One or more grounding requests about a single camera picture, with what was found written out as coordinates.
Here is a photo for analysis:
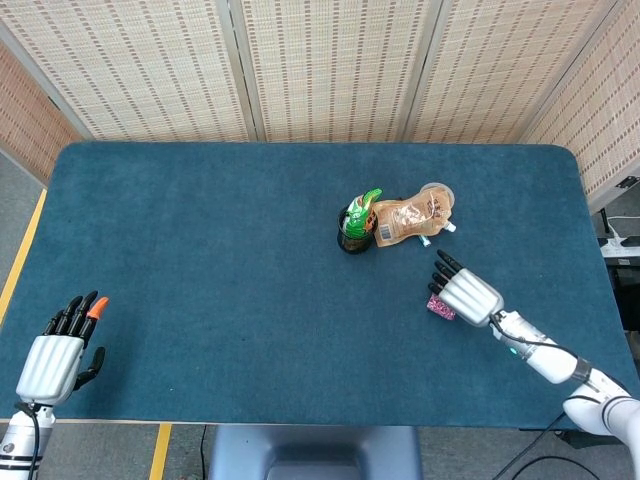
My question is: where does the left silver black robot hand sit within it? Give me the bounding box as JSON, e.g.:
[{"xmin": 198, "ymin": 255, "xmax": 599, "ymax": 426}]
[{"xmin": 14, "ymin": 290, "xmax": 110, "ymax": 407}]

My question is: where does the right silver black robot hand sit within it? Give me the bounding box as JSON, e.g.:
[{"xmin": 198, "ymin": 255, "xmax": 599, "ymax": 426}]
[{"xmin": 427, "ymin": 249, "xmax": 505, "ymax": 329}]

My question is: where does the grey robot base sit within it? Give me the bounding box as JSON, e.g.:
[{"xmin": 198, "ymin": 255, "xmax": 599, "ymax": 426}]
[{"xmin": 206, "ymin": 424, "xmax": 424, "ymax": 480}]

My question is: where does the orange spout pouch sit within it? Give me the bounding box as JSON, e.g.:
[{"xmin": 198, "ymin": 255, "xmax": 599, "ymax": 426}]
[{"xmin": 372, "ymin": 188, "xmax": 458, "ymax": 249}]

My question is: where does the clear round plastic lid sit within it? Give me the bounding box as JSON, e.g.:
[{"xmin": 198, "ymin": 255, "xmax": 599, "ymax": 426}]
[{"xmin": 417, "ymin": 182, "xmax": 457, "ymax": 209}]

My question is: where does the black mesh pen cup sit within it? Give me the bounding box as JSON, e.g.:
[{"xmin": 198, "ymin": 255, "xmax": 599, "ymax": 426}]
[{"xmin": 336, "ymin": 206, "xmax": 377, "ymax": 256}]

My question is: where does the green snack bag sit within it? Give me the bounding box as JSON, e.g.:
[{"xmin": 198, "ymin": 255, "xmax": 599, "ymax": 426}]
[{"xmin": 342, "ymin": 187, "xmax": 384, "ymax": 239}]

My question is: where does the black equipment box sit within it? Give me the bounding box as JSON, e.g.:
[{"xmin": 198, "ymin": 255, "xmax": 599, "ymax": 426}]
[{"xmin": 604, "ymin": 252, "xmax": 640, "ymax": 332}]

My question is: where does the white power strip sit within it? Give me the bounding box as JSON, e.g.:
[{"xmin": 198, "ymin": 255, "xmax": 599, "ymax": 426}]
[{"xmin": 598, "ymin": 234, "xmax": 640, "ymax": 252}]

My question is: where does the woven bamboo screen panel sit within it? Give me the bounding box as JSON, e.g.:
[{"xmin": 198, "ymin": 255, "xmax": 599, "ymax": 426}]
[
  {"xmin": 403, "ymin": 0, "xmax": 624, "ymax": 146},
  {"xmin": 0, "ymin": 37, "xmax": 85, "ymax": 187},
  {"xmin": 518, "ymin": 0, "xmax": 640, "ymax": 214},
  {"xmin": 0, "ymin": 0, "xmax": 259, "ymax": 145},
  {"xmin": 228, "ymin": 0, "xmax": 445, "ymax": 145}
]

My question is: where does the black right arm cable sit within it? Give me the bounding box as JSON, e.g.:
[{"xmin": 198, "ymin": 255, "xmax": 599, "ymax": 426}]
[{"xmin": 488, "ymin": 311, "xmax": 582, "ymax": 358}]

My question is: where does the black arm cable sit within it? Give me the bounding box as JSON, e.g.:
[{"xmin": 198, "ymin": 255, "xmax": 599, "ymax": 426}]
[
  {"xmin": 13, "ymin": 401, "xmax": 42, "ymax": 480},
  {"xmin": 488, "ymin": 311, "xmax": 582, "ymax": 358}
]

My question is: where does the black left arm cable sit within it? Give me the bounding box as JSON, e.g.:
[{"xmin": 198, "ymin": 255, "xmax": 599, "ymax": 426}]
[{"xmin": 13, "ymin": 401, "xmax": 42, "ymax": 480}]

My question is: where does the black floor cable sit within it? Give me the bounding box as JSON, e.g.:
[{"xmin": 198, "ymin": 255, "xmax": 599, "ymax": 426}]
[{"xmin": 493, "ymin": 412, "xmax": 602, "ymax": 480}]

